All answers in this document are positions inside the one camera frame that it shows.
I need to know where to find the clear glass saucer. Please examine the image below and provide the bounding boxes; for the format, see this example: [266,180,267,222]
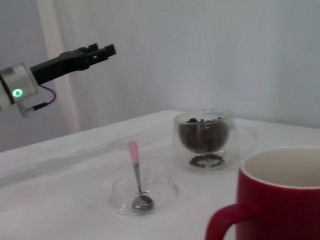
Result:
[108,172,181,217]

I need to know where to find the coffee beans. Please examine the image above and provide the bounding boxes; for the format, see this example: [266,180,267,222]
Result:
[177,116,230,153]

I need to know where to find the pink handled metal spoon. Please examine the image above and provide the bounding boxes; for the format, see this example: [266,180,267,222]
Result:
[128,139,154,213]

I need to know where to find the black cable with plug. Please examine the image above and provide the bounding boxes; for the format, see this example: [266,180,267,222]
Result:
[31,84,57,111]

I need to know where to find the red ceramic mug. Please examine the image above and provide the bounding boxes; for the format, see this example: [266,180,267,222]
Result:
[204,146,320,240]

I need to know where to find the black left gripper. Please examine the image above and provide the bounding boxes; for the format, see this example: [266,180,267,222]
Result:
[29,43,118,86]

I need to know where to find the double walled glass cup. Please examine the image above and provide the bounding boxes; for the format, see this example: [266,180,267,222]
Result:
[172,108,258,174]

